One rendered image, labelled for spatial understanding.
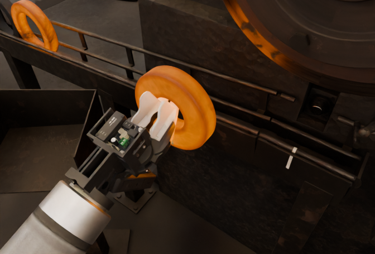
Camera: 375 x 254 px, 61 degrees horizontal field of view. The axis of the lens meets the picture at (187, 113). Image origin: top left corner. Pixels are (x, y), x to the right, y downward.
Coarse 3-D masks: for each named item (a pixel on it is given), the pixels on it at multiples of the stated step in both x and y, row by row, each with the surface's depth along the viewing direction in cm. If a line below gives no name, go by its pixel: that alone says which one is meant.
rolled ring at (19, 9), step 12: (24, 0) 99; (12, 12) 103; (24, 12) 99; (36, 12) 97; (24, 24) 107; (36, 24) 98; (48, 24) 99; (24, 36) 109; (48, 36) 99; (36, 48) 108; (48, 48) 103
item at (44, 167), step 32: (0, 96) 77; (32, 96) 77; (64, 96) 77; (96, 96) 75; (0, 128) 80; (32, 128) 84; (64, 128) 83; (96, 128) 75; (0, 160) 77; (32, 160) 76; (64, 160) 75; (0, 192) 70; (32, 192) 70
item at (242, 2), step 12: (240, 0) 49; (252, 12) 49; (252, 24) 50; (264, 36) 50; (276, 48) 50; (288, 48) 49; (300, 60) 49; (312, 60) 47; (324, 72) 47; (336, 72) 46; (348, 72) 45; (360, 72) 44; (372, 72) 43
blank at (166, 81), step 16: (144, 80) 53; (160, 80) 51; (176, 80) 49; (192, 80) 50; (160, 96) 53; (176, 96) 50; (192, 96) 48; (208, 96) 50; (192, 112) 50; (208, 112) 50; (176, 128) 56; (192, 128) 53; (208, 128) 51; (176, 144) 58; (192, 144) 55
